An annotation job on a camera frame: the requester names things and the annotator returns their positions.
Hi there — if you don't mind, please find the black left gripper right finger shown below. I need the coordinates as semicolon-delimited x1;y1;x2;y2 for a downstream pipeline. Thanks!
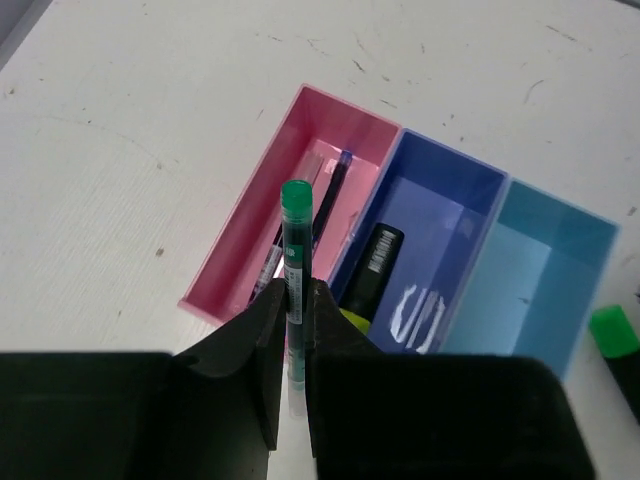
306;280;595;479

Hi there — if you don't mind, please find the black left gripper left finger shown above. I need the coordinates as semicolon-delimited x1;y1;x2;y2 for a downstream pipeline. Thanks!
1;280;286;479

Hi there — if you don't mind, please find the yellow cap black highlighter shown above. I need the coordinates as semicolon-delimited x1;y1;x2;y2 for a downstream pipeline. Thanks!
339;223;405;335

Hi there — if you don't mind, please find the green ink refill pen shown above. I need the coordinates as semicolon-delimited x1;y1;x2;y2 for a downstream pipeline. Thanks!
281;180;313;418

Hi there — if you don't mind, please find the green cap black highlighter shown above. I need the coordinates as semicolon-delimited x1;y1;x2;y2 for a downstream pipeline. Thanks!
589;305;640;421

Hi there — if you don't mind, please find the blue ink refill pen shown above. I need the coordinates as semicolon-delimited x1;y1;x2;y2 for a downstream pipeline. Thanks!
312;150;353;252

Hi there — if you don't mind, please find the purple ink refill pen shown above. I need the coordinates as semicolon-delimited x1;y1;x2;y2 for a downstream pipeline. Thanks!
249;227;283;303

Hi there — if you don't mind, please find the pink plastic bin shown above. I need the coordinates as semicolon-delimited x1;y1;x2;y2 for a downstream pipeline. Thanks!
180;85;401;325

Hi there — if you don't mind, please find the light blue plastic bin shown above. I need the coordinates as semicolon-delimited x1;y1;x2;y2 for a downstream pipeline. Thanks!
440;180;618;377

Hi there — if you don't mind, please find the purple-blue plastic bin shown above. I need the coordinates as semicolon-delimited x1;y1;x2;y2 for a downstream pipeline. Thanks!
329;129;509;354

